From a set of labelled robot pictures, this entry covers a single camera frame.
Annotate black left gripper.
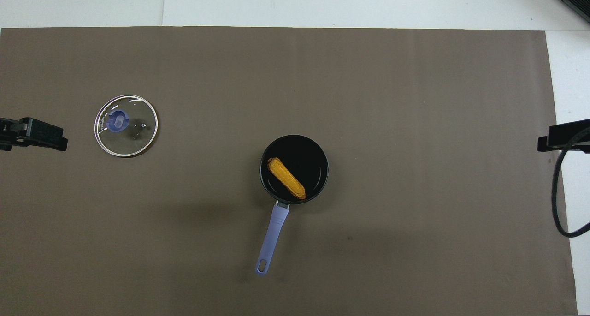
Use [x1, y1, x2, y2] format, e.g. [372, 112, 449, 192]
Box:
[0, 117, 69, 152]

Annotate glass lid blue knob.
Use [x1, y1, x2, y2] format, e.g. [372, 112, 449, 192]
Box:
[94, 94, 159, 158]

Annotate yellow corn cob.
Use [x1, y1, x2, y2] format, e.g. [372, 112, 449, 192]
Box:
[267, 157, 307, 200]

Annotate brown table mat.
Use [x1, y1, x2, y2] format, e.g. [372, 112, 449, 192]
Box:
[0, 26, 578, 316]

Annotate blue pot with handle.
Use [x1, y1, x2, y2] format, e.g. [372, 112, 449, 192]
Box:
[255, 134, 330, 277]

